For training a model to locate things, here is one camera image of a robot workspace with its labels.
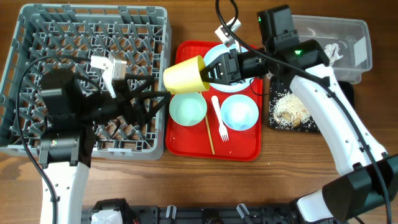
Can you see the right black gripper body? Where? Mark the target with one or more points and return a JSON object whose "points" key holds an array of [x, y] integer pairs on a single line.
{"points": [[234, 68]]}

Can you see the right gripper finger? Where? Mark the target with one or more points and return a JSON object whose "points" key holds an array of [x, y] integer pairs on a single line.
{"points": [[210, 80], [215, 68]]}

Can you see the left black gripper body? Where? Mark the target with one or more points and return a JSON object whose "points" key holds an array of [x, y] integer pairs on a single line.
{"points": [[130, 114]]}

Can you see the yellow plastic cup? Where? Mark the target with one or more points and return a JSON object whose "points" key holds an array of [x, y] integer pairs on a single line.
{"points": [[185, 77]]}

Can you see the small light blue bowl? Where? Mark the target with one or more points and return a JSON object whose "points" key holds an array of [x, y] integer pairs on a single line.
{"points": [[239, 112]]}

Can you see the rice food scraps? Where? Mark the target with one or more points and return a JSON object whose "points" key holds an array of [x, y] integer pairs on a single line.
{"points": [[290, 112]]}

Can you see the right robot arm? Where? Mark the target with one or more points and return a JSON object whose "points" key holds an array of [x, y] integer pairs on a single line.
{"points": [[368, 174]]}

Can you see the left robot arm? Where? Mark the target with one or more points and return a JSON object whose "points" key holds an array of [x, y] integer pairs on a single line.
{"points": [[67, 144]]}

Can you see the grey plastic dishwasher rack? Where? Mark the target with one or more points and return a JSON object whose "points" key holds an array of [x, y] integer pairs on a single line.
{"points": [[47, 35]]}

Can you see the black waste tray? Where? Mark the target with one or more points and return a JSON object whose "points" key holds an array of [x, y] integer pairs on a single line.
{"points": [[276, 90]]}

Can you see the clear plastic waste bin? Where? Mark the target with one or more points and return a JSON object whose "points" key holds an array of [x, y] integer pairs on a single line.
{"points": [[352, 36]]}

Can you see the large light blue plate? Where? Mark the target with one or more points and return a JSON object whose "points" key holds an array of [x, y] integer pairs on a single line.
{"points": [[212, 54]]}

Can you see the green saucer bowl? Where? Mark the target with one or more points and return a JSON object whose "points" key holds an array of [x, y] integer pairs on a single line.
{"points": [[188, 109]]}

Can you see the single wooden chopstick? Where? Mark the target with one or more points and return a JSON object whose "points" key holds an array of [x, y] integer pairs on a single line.
{"points": [[209, 131]]}

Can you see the red plastic serving tray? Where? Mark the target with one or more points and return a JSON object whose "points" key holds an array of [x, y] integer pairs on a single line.
{"points": [[193, 141]]}

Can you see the white plastic fork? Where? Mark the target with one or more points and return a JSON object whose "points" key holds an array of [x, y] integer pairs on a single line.
{"points": [[222, 128]]}

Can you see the crumpled white tissue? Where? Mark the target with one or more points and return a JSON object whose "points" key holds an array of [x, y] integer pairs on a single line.
{"points": [[332, 52]]}

